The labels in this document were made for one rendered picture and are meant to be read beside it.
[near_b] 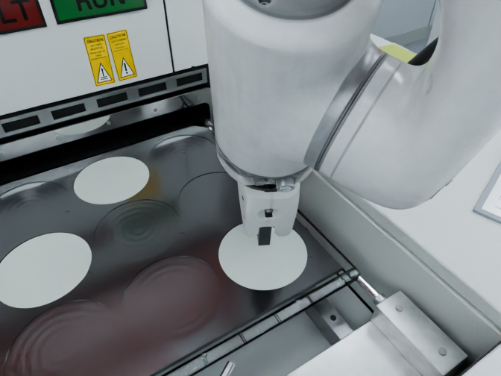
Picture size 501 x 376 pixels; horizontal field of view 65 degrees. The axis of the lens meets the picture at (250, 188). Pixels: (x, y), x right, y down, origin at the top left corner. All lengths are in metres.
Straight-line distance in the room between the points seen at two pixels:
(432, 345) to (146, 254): 0.30
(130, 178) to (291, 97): 0.40
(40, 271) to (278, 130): 0.34
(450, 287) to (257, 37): 0.31
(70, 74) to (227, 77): 0.42
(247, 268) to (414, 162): 0.28
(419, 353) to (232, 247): 0.21
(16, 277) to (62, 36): 0.30
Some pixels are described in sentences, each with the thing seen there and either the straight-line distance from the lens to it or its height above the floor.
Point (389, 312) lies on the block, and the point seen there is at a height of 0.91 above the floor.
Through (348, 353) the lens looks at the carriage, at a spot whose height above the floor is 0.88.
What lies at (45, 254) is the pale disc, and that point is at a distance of 0.51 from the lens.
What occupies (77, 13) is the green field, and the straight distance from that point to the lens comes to 0.58.
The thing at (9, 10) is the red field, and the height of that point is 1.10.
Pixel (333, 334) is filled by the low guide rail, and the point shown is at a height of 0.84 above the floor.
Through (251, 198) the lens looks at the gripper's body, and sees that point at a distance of 0.31.
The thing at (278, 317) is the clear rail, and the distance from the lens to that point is 0.40.
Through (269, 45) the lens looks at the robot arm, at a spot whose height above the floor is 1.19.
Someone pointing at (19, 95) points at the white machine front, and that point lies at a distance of 0.61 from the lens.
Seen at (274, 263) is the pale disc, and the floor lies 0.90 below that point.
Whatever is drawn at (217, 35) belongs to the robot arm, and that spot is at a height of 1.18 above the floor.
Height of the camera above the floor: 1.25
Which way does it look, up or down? 42 degrees down
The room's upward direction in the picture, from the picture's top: straight up
